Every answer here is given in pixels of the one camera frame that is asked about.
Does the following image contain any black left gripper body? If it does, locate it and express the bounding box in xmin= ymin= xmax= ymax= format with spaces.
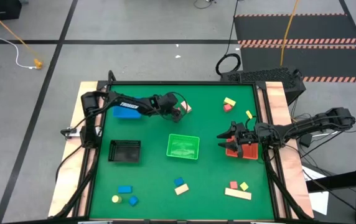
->
xmin=157 ymin=92 xmax=180 ymax=114

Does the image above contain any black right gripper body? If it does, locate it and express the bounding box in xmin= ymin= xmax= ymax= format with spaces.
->
xmin=232 ymin=121 xmax=261 ymax=149

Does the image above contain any square natural wood block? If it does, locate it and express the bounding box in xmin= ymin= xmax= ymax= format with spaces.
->
xmin=180 ymin=100 xmax=193 ymax=114

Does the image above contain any red plastic basket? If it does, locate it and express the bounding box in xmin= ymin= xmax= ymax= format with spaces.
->
xmin=225 ymin=135 xmax=260 ymax=161

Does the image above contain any green plastic basket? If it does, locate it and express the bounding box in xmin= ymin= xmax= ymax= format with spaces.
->
xmin=166 ymin=133 xmax=201 ymax=161

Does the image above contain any blue plastic basket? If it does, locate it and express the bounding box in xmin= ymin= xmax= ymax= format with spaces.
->
xmin=112 ymin=96 xmax=143 ymax=120

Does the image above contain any long natural wood block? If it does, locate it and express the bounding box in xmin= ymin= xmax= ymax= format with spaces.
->
xmin=224 ymin=187 xmax=253 ymax=201

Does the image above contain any black power adapter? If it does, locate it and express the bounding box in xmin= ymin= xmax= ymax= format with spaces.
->
xmin=299 ymin=133 xmax=314 ymax=149

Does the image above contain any black computer tower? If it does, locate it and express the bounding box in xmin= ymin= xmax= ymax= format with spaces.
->
xmin=220 ymin=66 xmax=307 ymax=106

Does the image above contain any black plastic basket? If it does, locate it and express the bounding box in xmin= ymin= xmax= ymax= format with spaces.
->
xmin=108 ymin=139 xmax=142 ymax=164

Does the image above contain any short natural wood block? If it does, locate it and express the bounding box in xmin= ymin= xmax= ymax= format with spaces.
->
xmin=174 ymin=183 xmax=190 ymax=196

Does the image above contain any white paper sheet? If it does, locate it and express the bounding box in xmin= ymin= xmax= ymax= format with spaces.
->
xmin=302 ymin=164 xmax=330 ymax=216

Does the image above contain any black floor beam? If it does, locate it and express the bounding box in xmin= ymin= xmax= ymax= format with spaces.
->
xmin=305 ymin=167 xmax=356 ymax=192

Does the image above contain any black hazard-striped floor mat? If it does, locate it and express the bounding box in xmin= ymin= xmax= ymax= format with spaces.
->
xmin=233 ymin=13 xmax=356 ymax=44
xmin=239 ymin=45 xmax=356 ymax=84

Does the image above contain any black table clamp device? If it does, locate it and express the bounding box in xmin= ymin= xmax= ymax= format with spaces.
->
xmin=60 ymin=125 xmax=83 ymax=139

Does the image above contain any black coiled cable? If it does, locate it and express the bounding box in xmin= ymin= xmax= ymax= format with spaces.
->
xmin=215 ymin=0 xmax=242 ymax=77

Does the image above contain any yellow floor cable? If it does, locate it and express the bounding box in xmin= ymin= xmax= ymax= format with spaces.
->
xmin=279 ymin=0 xmax=301 ymax=67

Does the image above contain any orange cable with plug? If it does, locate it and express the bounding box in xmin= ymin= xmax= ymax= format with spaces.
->
xmin=0 ymin=2 xmax=44 ymax=70

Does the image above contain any white floor cable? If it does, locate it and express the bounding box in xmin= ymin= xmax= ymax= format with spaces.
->
xmin=0 ymin=0 xmax=37 ymax=70

